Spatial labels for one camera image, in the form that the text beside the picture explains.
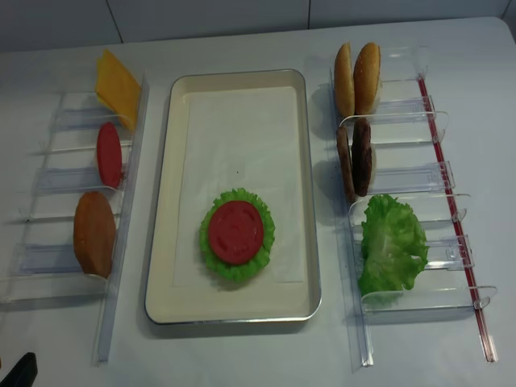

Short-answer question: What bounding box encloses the brown meat patty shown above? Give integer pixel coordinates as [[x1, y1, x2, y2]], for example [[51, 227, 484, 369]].
[[352, 119, 372, 197], [336, 127, 356, 204]]

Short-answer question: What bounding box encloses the red tomato slice on tray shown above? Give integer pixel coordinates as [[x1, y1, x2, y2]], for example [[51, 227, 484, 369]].
[[208, 200, 264, 265]]

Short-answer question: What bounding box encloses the green lettuce leaf on tray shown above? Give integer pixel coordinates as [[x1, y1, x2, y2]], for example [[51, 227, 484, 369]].
[[199, 188, 276, 284]]

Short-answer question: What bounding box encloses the green lettuce leaf in rack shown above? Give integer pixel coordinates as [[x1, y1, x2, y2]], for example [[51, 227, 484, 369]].
[[358, 194, 429, 296]]

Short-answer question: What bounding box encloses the red tomato slice in rack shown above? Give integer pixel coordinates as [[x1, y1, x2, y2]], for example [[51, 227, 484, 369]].
[[96, 122, 123, 189]]

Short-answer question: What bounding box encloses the yellow cheese slice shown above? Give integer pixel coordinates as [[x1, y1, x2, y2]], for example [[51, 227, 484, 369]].
[[95, 50, 141, 133]]

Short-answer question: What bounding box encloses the cream metal tray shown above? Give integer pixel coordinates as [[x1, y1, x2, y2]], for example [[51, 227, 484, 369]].
[[145, 69, 321, 324]]

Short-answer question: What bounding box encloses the white paper tray liner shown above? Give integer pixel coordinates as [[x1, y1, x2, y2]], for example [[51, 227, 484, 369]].
[[174, 86, 306, 287]]

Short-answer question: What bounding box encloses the left sesame bun half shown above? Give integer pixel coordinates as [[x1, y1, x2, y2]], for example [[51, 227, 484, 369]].
[[334, 42, 355, 118]]

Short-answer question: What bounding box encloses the sesame bun half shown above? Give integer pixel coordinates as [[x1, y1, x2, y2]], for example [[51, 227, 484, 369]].
[[334, 42, 355, 118], [353, 42, 381, 115]]

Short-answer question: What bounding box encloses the clear acrylic right rack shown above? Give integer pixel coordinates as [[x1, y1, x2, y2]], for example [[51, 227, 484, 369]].
[[330, 47, 497, 368]]

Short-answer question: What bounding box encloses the clear acrylic rack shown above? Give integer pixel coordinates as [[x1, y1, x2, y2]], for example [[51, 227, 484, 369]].
[[1, 78, 150, 364], [330, 47, 497, 368]]

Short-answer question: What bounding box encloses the right sesame bun half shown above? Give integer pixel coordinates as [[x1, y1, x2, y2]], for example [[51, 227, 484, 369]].
[[353, 42, 381, 115]]

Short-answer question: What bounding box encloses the brown bun half left rack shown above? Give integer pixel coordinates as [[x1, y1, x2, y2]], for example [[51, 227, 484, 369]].
[[73, 191, 116, 279]]

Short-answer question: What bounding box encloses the clear acrylic left rack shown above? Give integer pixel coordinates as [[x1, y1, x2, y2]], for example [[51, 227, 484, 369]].
[[1, 78, 150, 364]]

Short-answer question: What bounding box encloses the black object bottom left corner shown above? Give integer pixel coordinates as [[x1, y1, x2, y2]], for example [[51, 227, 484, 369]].
[[0, 352, 38, 387]]

